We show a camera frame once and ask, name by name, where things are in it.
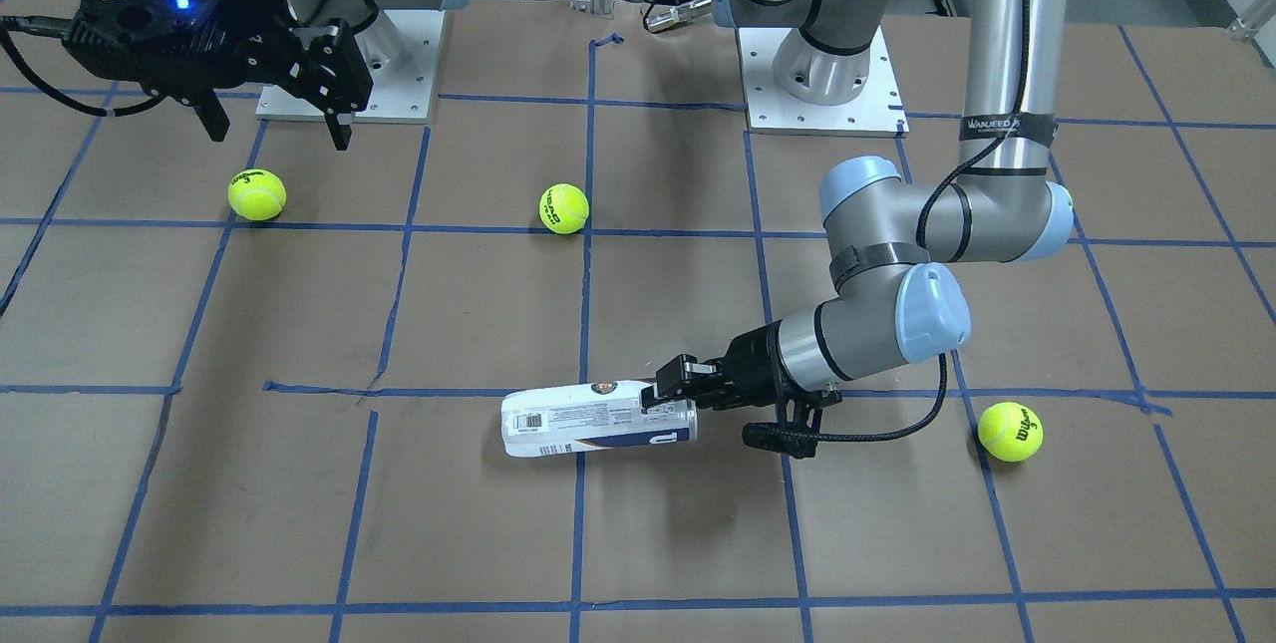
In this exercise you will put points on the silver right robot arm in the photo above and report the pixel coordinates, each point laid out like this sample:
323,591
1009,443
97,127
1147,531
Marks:
275,104

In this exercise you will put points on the yellow Head tennis ball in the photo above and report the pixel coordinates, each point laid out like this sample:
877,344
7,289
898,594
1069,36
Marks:
564,208

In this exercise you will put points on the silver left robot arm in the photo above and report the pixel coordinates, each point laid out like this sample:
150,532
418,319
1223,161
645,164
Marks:
896,301

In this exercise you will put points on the white blue tennis ball can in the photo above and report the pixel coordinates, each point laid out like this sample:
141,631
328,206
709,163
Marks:
597,416

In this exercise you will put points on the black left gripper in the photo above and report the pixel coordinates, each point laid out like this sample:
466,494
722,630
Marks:
755,359

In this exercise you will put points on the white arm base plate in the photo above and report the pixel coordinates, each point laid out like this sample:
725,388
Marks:
402,50
794,89

